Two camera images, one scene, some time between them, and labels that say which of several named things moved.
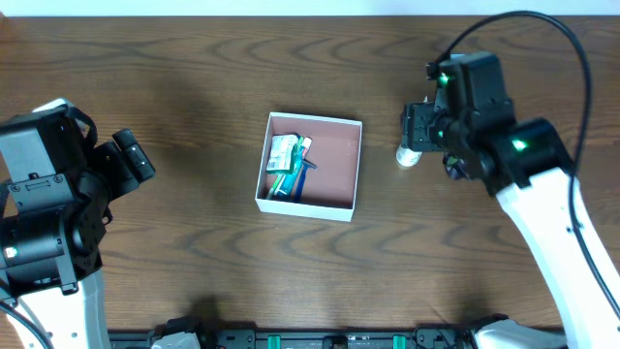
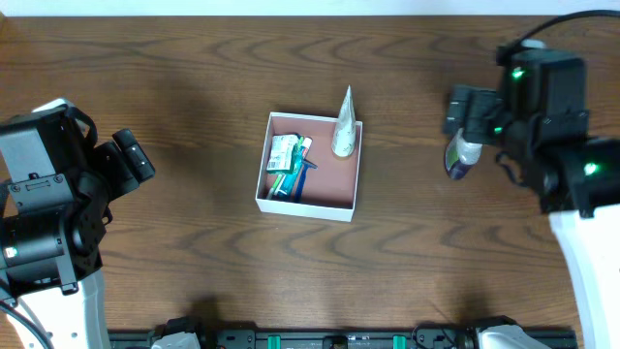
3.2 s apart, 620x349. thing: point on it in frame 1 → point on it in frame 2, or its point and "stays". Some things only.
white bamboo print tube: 407,157 → 345,137
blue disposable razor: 301,178 stays
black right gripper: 415,128 → 467,112
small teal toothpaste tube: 290,179 stays
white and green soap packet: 280,154 stays
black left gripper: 134,155 stays
